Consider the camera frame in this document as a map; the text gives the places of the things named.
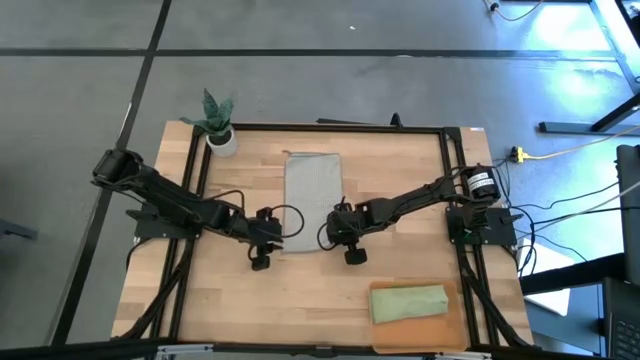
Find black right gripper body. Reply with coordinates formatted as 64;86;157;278
324;202;374;266

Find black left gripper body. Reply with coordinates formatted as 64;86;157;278
243;206;286;272

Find grey microfiber towel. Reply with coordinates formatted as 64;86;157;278
282;151;344;255

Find green microfiber towel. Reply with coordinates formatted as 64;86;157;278
368;283;450;325

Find orange translucent plastic basket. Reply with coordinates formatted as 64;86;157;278
368;278;471;354

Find green plant in white pot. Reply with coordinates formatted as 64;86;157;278
178;88;239;158

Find white sheet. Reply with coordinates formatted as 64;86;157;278
517;243;576;317

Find black crossbar with silver brackets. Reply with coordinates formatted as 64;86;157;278
0;337;640;360

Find black desk edge bar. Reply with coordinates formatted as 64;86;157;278
519;252;626;296

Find dark furniture foot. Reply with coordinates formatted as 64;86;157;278
0;218;39;241

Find dark grey computer box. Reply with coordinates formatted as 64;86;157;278
615;144;640;286

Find black keyboard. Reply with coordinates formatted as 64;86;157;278
602;277;640;360

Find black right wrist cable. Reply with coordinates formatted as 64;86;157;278
316;197;351;252

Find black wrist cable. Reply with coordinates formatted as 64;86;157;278
209;188;306;240
316;197;351;252

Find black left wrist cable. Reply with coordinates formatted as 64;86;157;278
209;188;306;240

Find black aluminium table frame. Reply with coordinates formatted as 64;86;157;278
112;122;536;351

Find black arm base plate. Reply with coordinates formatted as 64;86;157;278
446;207;524;246
125;202;206;240

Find yellow cable with plug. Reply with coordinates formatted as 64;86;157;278
509;124;640;164

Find black floor cable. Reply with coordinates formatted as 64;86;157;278
514;207;621;279
509;182;621;211

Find black desk leg frame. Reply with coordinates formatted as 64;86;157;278
538;0;640;135

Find grey floor cable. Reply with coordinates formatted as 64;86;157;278
519;179;640;236

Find tan cable with black plug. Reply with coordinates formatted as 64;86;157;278
482;0;545;23

